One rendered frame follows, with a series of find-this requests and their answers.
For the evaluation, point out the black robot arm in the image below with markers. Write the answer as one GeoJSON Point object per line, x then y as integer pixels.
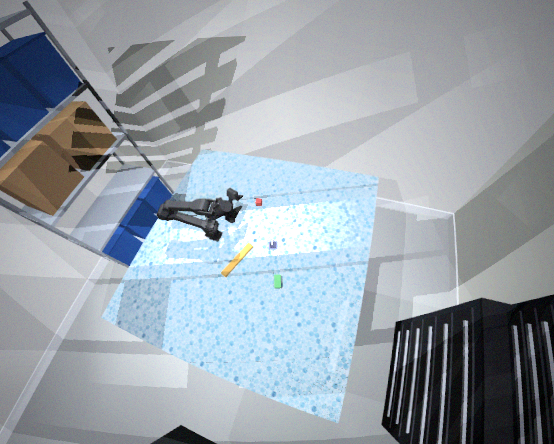
{"type": "Point", "coordinates": [169, 210]}

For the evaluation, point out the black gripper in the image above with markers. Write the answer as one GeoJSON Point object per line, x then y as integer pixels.
{"type": "Point", "coordinates": [232, 214]}

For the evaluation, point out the orange bar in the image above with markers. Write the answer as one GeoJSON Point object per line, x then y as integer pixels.
{"type": "Point", "coordinates": [236, 260]}

